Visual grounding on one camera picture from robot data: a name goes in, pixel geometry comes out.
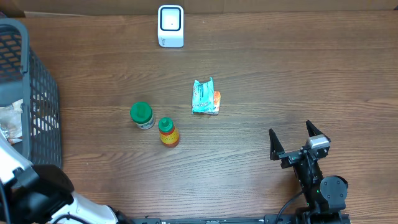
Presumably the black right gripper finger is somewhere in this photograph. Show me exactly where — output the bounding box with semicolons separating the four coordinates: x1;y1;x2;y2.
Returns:
269;129;285;161
305;120;323;137

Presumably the small orange box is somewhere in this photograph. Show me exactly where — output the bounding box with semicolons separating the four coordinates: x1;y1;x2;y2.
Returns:
213;91;221;114

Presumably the teal wipes pack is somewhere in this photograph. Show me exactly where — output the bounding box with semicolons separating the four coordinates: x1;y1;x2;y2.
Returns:
192;77;218;115

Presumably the green cap hot sauce bottle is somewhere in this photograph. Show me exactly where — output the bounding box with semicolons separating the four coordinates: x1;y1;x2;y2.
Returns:
158;117;180;147

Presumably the green cap white jar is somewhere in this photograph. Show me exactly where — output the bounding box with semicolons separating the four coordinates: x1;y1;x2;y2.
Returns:
130;101;155;129

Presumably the clear snack bag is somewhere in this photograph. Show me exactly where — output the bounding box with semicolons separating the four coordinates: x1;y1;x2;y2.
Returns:
1;99;23;145

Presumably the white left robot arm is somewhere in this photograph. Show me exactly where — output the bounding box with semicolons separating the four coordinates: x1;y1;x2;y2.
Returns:
1;136;132;224

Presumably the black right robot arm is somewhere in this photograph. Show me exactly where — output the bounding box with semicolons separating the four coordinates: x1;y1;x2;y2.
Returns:
264;120;351;224

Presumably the white barcode scanner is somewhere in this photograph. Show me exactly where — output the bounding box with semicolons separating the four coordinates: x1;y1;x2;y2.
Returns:
157;4;184;48

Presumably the dark grey mesh basket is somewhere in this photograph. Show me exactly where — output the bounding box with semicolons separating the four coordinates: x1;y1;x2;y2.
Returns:
1;18;63;168

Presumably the black cable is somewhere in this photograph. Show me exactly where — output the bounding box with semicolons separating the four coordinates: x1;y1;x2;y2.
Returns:
274;190;304;224

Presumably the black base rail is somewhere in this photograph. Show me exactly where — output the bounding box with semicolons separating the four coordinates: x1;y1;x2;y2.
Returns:
131;215;303;224

